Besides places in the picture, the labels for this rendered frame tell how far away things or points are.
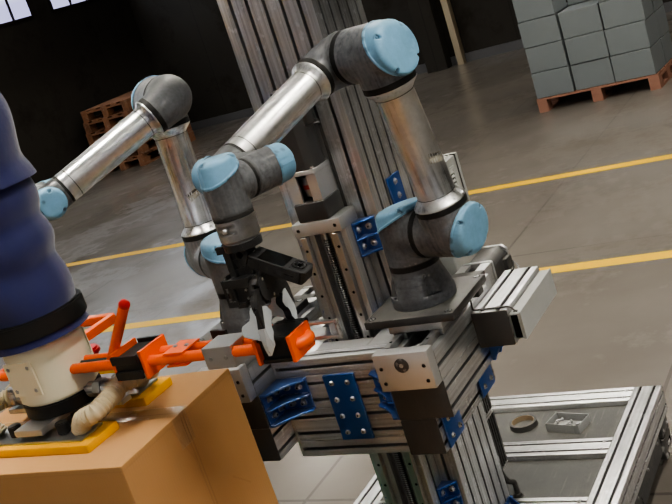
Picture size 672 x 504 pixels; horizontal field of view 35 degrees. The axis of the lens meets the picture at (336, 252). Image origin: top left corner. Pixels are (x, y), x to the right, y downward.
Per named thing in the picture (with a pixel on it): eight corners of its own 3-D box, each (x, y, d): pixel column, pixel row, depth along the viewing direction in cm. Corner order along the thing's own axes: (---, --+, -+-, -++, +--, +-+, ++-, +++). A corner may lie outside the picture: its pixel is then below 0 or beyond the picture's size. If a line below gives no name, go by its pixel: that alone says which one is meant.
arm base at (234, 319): (241, 310, 277) (229, 276, 274) (289, 304, 269) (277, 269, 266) (211, 335, 264) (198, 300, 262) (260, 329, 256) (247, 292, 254)
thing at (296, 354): (258, 366, 190) (249, 341, 189) (278, 348, 196) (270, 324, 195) (297, 362, 186) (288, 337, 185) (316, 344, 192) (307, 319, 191)
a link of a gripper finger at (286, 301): (281, 323, 200) (257, 290, 195) (307, 320, 197) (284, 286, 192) (276, 335, 198) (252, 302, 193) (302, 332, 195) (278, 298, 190)
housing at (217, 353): (207, 371, 198) (199, 349, 197) (226, 354, 203) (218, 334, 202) (236, 368, 194) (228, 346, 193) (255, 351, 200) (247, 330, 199)
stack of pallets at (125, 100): (151, 149, 1592) (130, 91, 1568) (198, 138, 1546) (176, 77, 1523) (98, 176, 1485) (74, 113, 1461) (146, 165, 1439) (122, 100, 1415)
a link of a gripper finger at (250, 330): (250, 358, 190) (245, 307, 191) (277, 355, 187) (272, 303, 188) (240, 359, 188) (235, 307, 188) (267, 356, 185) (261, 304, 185)
